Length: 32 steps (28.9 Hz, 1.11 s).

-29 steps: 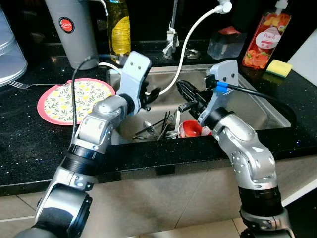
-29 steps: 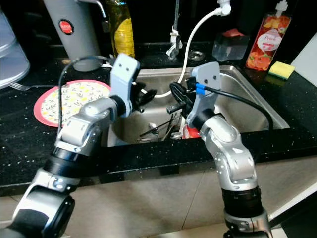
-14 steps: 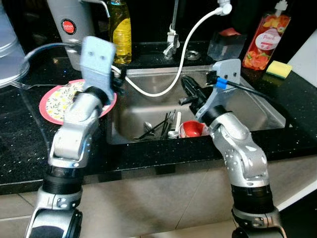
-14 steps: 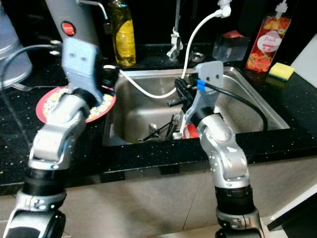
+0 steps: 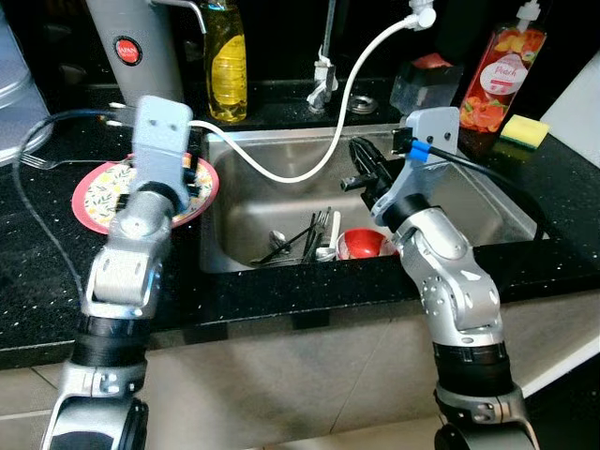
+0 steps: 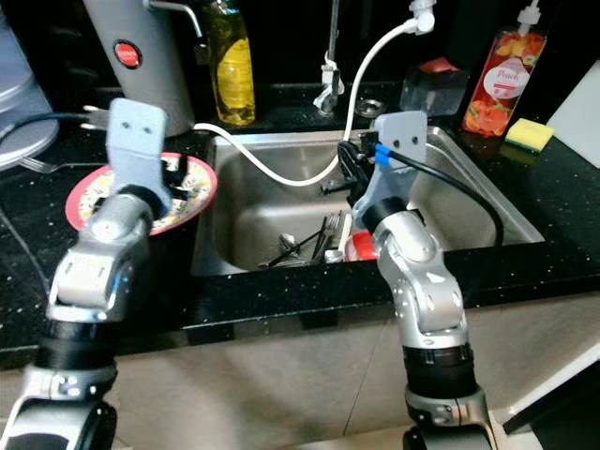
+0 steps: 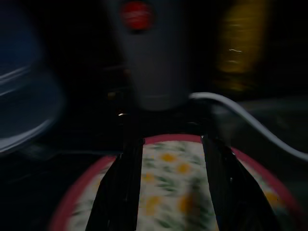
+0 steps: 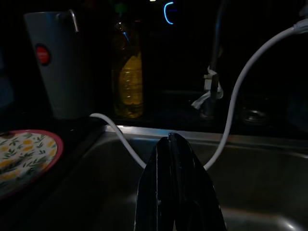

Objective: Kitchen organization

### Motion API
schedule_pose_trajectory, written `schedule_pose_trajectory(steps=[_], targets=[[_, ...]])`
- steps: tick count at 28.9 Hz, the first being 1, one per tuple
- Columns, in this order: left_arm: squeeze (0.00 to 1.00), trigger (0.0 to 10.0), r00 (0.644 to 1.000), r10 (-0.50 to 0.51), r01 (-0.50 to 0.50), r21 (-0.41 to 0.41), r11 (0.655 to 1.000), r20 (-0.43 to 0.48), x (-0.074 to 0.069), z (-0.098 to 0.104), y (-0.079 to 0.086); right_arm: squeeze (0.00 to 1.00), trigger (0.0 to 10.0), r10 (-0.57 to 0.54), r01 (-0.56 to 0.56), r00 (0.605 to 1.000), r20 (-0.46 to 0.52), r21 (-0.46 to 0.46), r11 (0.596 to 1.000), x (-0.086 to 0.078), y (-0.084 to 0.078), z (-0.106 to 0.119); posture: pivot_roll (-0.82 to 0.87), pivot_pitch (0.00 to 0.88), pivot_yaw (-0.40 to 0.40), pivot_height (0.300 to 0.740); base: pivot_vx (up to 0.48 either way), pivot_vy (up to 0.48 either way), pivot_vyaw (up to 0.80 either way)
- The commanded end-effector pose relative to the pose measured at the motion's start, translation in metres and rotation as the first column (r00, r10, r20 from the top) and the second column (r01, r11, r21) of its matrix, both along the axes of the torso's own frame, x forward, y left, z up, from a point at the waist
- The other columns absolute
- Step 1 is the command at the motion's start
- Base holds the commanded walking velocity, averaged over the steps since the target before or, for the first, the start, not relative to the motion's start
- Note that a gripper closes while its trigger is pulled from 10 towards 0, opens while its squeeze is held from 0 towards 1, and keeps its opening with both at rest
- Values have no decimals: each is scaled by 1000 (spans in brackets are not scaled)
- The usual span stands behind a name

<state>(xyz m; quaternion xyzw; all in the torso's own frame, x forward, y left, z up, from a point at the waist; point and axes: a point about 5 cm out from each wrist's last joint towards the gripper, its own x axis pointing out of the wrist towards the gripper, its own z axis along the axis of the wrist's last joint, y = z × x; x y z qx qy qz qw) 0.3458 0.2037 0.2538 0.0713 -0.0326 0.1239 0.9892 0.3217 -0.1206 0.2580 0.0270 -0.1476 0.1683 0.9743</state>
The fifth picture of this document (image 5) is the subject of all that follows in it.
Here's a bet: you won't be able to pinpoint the stainless steel sink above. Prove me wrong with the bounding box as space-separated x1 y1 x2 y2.
197 122 554 275

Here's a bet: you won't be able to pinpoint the stacked clear containers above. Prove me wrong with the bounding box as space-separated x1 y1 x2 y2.
0 14 53 168

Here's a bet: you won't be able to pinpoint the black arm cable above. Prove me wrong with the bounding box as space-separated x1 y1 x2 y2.
11 108 142 301
427 150 548 240

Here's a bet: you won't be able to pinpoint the pink floral plate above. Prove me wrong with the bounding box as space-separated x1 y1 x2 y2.
72 153 221 235

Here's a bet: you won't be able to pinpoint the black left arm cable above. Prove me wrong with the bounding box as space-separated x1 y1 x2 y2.
11 108 142 301

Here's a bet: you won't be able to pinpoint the white board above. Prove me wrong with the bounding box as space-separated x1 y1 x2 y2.
542 52 600 142

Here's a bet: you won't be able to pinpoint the chrome faucet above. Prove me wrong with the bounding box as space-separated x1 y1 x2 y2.
307 0 340 115

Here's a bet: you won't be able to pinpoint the beige base cabinet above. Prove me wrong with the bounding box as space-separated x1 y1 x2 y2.
0 291 600 450

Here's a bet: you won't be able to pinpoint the metal counter hole ring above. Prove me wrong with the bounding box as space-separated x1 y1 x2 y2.
347 94 379 115

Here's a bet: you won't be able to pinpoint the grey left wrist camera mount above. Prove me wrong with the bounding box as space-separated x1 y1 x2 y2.
131 94 195 193

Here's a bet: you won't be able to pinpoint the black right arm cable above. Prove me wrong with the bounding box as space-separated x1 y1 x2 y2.
427 150 548 240

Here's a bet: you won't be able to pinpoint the yellow green sponge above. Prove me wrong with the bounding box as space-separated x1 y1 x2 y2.
500 114 552 151

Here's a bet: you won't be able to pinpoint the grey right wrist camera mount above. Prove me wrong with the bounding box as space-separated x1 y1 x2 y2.
372 106 460 226

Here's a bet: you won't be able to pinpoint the white cable with plug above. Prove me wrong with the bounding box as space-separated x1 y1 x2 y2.
190 0 438 185

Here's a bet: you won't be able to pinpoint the yellow dish soap bottle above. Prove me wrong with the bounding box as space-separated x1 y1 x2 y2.
203 0 249 124

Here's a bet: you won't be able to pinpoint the silver fork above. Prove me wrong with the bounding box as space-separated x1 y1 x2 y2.
19 153 93 172

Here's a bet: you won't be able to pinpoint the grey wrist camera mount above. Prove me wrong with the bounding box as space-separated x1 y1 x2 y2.
372 106 460 226
131 94 195 193

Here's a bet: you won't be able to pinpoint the clear plastic container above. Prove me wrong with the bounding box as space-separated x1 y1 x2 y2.
389 53 464 115

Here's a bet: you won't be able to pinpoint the white handled utensil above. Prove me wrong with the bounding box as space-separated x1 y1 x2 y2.
326 211 342 262

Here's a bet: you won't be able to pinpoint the grey canister with red logo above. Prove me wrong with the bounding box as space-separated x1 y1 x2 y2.
86 0 207 106

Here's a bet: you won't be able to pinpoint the peach soap bottle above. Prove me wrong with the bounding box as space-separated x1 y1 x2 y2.
459 0 548 142

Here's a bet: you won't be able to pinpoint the black handled fork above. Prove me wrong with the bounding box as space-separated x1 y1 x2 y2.
251 223 324 265
302 211 331 262

